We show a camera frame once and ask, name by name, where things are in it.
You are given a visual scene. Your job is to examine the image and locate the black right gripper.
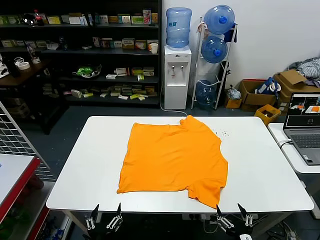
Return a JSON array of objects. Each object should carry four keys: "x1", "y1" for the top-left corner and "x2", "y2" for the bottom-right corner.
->
[{"x1": 215, "y1": 202, "x2": 254, "y2": 240}]

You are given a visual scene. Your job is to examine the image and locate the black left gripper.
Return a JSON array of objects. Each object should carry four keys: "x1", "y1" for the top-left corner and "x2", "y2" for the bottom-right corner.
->
[{"x1": 82, "y1": 202, "x2": 124, "y2": 240}]

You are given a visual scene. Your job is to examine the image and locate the orange t-shirt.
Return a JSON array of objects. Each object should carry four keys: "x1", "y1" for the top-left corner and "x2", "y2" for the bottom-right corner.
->
[{"x1": 116, "y1": 114, "x2": 229, "y2": 209}]

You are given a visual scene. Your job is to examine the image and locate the pile of grey-blue clothes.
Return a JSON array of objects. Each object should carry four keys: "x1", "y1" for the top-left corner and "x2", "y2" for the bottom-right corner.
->
[{"x1": 287, "y1": 56, "x2": 320, "y2": 88}]

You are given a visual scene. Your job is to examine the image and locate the large white table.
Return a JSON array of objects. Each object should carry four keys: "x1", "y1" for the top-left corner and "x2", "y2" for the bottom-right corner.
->
[{"x1": 46, "y1": 115, "x2": 315, "y2": 238}]

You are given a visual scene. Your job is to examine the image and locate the scattered dark crumbs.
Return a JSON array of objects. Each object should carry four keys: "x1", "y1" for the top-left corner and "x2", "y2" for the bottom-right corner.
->
[{"x1": 211, "y1": 128, "x2": 231, "y2": 138}]

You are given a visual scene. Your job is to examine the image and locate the small white side table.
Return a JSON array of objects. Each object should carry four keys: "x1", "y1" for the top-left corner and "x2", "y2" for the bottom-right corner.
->
[{"x1": 267, "y1": 122, "x2": 320, "y2": 218}]

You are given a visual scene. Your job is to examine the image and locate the yellow plastic bin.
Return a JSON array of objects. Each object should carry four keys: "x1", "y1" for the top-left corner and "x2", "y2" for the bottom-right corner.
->
[{"x1": 254, "y1": 104, "x2": 282, "y2": 126}]

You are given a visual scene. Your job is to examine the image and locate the grey laptop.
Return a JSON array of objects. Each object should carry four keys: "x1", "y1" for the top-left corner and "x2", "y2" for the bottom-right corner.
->
[{"x1": 282, "y1": 92, "x2": 320, "y2": 166}]

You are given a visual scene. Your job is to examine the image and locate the small cardboard box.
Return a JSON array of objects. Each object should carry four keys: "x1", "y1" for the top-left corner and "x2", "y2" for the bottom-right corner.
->
[{"x1": 224, "y1": 96, "x2": 243, "y2": 109}]

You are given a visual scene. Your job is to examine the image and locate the open red-rimmed cardboard box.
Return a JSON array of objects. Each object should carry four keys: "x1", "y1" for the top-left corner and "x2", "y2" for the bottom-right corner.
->
[{"x1": 239, "y1": 79, "x2": 278, "y2": 112}]

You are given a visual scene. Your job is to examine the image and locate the grey plastic bag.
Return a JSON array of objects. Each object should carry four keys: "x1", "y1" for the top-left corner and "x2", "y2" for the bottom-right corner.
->
[{"x1": 226, "y1": 84, "x2": 242, "y2": 100}]

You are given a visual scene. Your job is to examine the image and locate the white water dispenser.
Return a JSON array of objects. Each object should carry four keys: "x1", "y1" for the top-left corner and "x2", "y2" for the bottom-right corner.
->
[{"x1": 164, "y1": 44, "x2": 192, "y2": 110}]

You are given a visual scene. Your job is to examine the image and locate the black slim leaning stand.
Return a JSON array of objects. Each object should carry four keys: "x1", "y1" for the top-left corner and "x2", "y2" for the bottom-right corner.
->
[{"x1": 218, "y1": 59, "x2": 231, "y2": 95}]

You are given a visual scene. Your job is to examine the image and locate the red and white box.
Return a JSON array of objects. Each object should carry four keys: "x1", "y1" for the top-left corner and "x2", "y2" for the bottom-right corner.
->
[{"x1": 114, "y1": 67, "x2": 131, "y2": 77}]

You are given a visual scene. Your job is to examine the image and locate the green items in clear bowl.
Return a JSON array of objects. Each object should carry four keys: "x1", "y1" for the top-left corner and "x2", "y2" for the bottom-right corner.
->
[{"x1": 72, "y1": 64, "x2": 102, "y2": 80}]

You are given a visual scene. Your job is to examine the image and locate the cardboard box with raised flap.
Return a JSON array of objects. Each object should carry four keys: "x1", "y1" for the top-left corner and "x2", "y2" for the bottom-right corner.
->
[{"x1": 273, "y1": 69, "x2": 320, "y2": 111}]

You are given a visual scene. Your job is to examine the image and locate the dark brown desk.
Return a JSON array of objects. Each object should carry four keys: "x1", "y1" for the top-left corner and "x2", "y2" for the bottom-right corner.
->
[{"x1": 0, "y1": 58, "x2": 52, "y2": 133}]

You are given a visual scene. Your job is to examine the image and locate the black shelving unit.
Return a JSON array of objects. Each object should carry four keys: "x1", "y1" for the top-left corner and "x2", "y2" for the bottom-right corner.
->
[{"x1": 0, "y1": 0, "x2": 162, "y2": 109}]

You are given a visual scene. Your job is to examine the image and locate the white box with yellow band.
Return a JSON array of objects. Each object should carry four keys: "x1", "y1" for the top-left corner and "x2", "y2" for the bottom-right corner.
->
[{"x1": 121, "y1": 37, "x2": 136, "y2": 50}]

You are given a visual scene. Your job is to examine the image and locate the orange and white box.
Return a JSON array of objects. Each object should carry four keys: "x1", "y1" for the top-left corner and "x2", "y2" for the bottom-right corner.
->
[{"x1": 134, "y1": 39, "x2": 148, "y2": 50}]

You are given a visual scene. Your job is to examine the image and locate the black cylinder cup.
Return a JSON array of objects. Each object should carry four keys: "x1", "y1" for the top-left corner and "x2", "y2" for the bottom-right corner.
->
[{"x1": 7, "y1": 58, "x2": 21, "y2": 78}]

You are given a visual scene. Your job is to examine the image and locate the clear plastic bottle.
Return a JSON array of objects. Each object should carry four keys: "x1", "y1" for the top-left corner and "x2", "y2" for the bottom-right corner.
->
[{"x1": 26, "y1": 41, "x2": 38, "y2": 61}]

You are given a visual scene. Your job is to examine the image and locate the blue water jug with label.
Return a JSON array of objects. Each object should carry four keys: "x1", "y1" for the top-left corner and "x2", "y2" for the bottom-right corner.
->
[{"x1": 165, "y1": 7, "x2": 193, "y2": 49}]

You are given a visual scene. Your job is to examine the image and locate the white and teal box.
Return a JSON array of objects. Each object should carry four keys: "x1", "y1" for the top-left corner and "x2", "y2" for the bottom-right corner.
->
[{"x1": 117, "y1": 14, "x2": 132, "y2": 25}]

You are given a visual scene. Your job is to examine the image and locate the cola bottle with red cap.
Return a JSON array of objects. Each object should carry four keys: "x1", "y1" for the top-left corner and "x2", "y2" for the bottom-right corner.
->
[{"x1": 33, "y1": 9, "x2": 45, "y2": 27}]

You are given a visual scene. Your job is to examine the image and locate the white wire grid panel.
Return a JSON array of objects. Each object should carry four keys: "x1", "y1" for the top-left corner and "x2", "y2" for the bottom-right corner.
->
[{"x1": 0, "y1": 99, "x2": 55, "y2": 181}]

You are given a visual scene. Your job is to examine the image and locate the white dispenser hose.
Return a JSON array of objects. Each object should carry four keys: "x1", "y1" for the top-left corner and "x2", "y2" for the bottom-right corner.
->
[{"x1": 159, "y1": 82, "x2": 189, "y2": 117}]

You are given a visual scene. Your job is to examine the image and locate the blue bag with white handles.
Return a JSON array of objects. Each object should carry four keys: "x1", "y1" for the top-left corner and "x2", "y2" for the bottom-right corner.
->
[{"x1": 257, "y1": 76, "x2": 283, "y2": 95}]

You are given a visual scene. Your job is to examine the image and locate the white wire jug rack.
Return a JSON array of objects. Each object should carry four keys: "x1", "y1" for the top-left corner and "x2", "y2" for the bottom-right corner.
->
[{"x1": 191, "y1": 16, "x2": 238, "y2": 110}]

